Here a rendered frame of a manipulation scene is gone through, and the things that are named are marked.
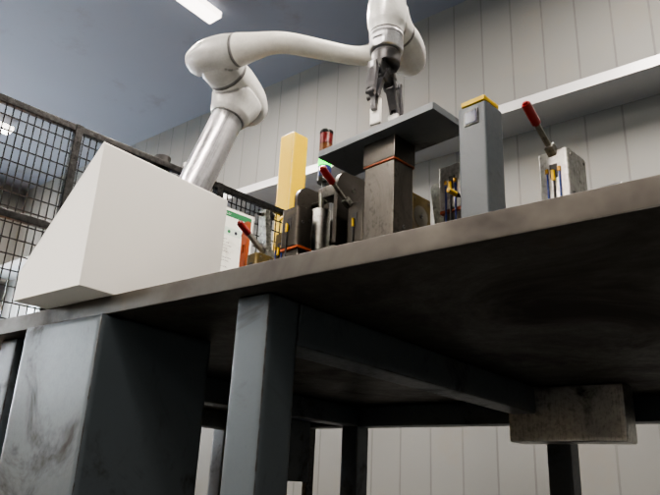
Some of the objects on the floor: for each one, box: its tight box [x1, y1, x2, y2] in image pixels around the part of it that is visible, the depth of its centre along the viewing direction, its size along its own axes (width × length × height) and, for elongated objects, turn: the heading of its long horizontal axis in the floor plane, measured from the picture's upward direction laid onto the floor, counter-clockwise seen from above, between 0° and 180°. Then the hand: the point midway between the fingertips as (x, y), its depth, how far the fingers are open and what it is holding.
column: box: [0, 313, 211, 495], centre depth 143 cm, size 31×31×66 cm
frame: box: [0, 293, 660, 495], centre depth 186 cm, size 256×161×66 cm, turn 59°
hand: (384, 122), depth 166 cm, fingers open, 8 cm apart
